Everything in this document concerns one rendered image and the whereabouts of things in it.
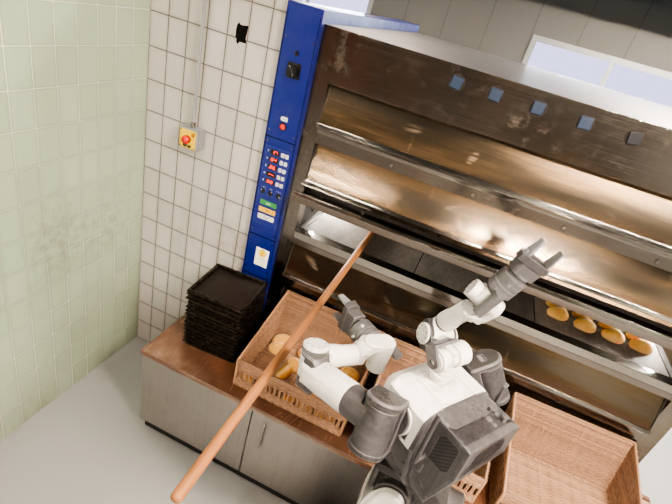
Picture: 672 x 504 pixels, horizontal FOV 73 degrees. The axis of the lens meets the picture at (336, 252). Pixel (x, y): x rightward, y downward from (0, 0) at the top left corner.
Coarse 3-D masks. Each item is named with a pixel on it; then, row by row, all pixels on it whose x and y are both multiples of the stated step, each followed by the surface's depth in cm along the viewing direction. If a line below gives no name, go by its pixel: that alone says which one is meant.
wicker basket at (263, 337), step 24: (288, 312) 240; (264, 336) 227; (312, 336) 237; (336, 336) 234; (240, 360) 204; (264, 360) 227; (240, 384) 210; (288, 384) 199; (360, 384) 204; (288, 408) 205; (336, 432) 200
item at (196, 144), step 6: (180, 126) 216; (186, 126) 216; (180, 132) 217; (186, 132) 215; (192, 132) 214; (198, 132) 214; (204, 132) 219; (180, 138) 218; (192, 138) 216; (198, 138) 216; (204, 138) 221; (180, 144) 219; (186, 144) 218; (192, 144) 217; (198, 144) 218; (192, 150) 219; (198, 150) 220
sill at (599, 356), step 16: (304, 240) 225; (320, 240) 222; (368, 256) 221; (384, 272) 216; (400, 272) 215; (416, 288) 214; (432, 288) 211; (448, 288) 213; (496, 320) 206; (512, 320) 203; (528, 320) 206; (544, 336) 201; (560, 336) 201; (576, 352) 198; (592, 352) 196; (608, 352) 199; (624, 368) 194; (640, 368) 195; (656, 384) 192
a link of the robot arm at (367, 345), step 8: (368, 336) 143; (376, 336) 144; (384, 336) 146; (360, 344) 141; (368, 344) 140; (376, 344) 141; (384, 344) 142; (392, 344) 143; (360, 352) 140; (368, 352) 139; (376, 352) 141; (360, 360) 140
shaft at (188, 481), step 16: (368, 240) 229; (352, 256) 211; (320, 304) 174; (304, 320) 163; (288, 352) 149; (272, 368) 140; (256, 384) 133; (240, 416) 123; (224, 432) 117; (208, 448) 112; (208, 464) 111; (192, 480) 105; (176, 496) 101
